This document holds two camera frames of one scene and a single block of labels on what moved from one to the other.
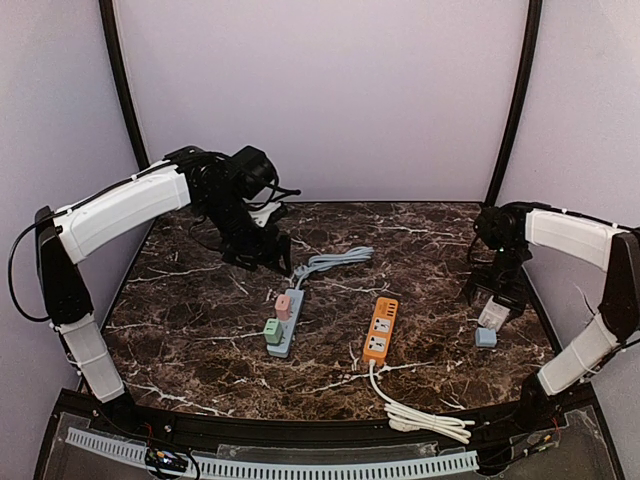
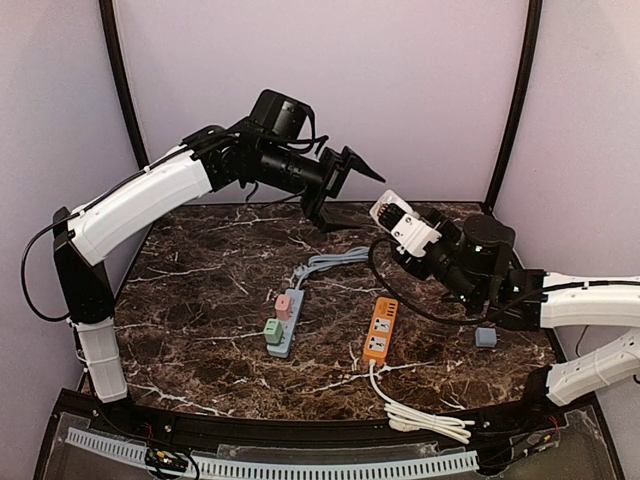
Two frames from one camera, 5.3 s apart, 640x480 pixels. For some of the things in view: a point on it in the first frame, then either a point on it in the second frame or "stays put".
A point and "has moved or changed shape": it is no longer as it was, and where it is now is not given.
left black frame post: (108, 21) stays put
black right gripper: (498, 291) → (437, 261)
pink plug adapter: (283, 307) stays put
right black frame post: (523, 78) stays put
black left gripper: (257, 245) → (329, 181)
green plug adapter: (273, 332) stays put
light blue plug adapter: (485, 337) stays put
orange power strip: (380, 330) stays put
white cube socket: (494, 315) has moved or changed shape
